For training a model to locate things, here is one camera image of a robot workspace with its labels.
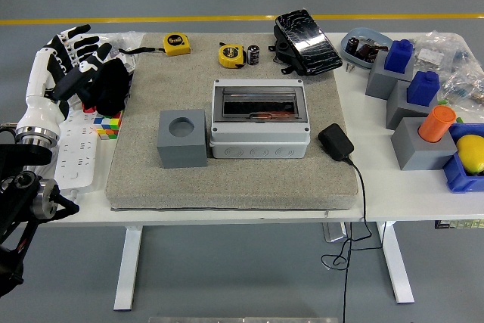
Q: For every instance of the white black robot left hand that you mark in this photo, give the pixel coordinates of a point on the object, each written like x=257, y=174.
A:
x=38, y=84

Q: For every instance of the grey electrical box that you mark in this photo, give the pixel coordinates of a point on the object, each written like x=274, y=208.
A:
x=261, y=141

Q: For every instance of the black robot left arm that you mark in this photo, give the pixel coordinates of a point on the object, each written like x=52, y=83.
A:
x=22, y=156

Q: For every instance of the silver under-table control box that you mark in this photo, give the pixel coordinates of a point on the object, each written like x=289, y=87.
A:
x=334, y=232

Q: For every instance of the small red part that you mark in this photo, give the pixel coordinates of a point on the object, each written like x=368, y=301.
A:
x=88, y=109

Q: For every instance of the black cloth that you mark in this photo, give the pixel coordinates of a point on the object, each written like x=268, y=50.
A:
x=113, y=88

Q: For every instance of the white power strip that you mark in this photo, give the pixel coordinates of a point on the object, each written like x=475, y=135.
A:
x=79, y=149

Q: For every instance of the small colourful puzzle cube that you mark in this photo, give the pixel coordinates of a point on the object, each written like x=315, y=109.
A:
x=107, y=126

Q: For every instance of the clear bag of small parts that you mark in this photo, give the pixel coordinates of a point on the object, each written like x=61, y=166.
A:
x=463, y=84
x=128, y=41
x=435, y=52

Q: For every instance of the yellow tape measure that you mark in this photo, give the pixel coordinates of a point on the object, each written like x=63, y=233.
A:
x=230, y=54
x=175, y=45

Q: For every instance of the grey holder block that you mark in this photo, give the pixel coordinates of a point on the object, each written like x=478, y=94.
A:
x=397, y=107
x=419, y=156
x=378, y=81
x=181, y=153

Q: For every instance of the white table leg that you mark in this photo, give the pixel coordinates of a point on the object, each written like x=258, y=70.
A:
x=128, y=262
x=397, y=262

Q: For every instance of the black cylinder capacitor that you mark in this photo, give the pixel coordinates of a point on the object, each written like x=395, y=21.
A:
x=253, y=54

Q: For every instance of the grey-brown mat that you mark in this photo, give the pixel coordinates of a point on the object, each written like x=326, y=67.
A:
x=264, y=187

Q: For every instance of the glossy black case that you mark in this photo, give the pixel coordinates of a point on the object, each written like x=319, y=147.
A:
x=306, y=43

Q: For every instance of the black power adapter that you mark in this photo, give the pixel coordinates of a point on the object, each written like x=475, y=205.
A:
x=334, y=141

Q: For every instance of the light blue dish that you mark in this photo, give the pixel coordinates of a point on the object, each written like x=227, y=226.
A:
x=353, y=59

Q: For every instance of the small black capacitor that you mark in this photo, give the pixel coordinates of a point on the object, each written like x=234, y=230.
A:
x=353, y=45

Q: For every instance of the blue plastic block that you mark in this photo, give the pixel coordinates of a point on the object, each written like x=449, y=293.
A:
x=423, y=88
x=399, y=56

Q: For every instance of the small green part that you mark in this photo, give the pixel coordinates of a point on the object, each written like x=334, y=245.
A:
x=442, y=102

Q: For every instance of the blue plastic bin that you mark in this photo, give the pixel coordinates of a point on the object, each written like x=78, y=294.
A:
x=457, y=179

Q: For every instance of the yellow lemon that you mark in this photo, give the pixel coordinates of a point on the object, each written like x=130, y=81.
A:
x=470, y=153

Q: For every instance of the table control panel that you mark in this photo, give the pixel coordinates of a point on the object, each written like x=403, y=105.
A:
x=459, y=224

